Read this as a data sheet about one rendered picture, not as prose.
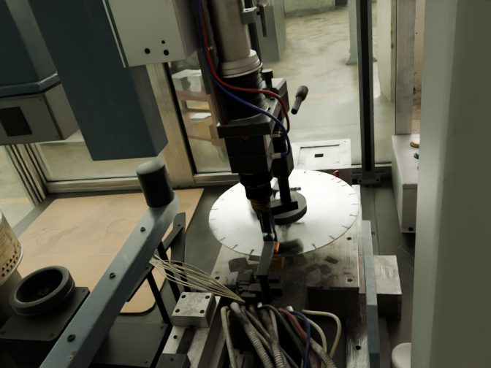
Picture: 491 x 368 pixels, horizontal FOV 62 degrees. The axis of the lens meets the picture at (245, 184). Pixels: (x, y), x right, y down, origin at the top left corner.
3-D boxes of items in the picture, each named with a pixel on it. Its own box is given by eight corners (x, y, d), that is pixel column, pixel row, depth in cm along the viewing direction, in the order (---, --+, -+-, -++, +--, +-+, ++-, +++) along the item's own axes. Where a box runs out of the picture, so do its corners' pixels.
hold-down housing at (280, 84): (274, 166, 82) (258, 66, 72) (297, 168, 79) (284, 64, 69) (265, 181, 78) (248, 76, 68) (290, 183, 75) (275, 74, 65)
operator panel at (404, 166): (391, 178, 131) (391, 135, 123) (428, 176, 128) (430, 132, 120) (400, 233, 108) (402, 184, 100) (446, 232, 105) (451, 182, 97)
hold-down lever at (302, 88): (277, 101, 79) (275, 87, 77) (309, 98, 77) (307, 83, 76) (271, 117, 72) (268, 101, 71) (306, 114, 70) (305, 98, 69)
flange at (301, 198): (260, 225, 86) (259, 216, 85) (254, 198, 96) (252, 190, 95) (312, 215, 87) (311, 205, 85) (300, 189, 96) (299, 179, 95)
